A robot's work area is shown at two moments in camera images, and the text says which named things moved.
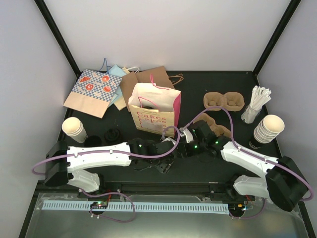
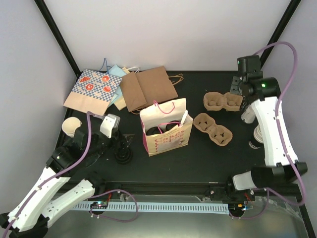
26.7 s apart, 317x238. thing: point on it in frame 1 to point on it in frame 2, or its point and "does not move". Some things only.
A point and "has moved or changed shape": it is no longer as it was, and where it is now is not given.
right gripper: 184,151 to 234,89
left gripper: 164,167 to 115,146
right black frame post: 292,7 does not move
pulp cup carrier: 219,130 does not move
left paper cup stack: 74,128 does not move
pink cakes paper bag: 155,108 has moved or changed shape
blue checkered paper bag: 92,92 does not move
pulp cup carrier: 231,101 does not move
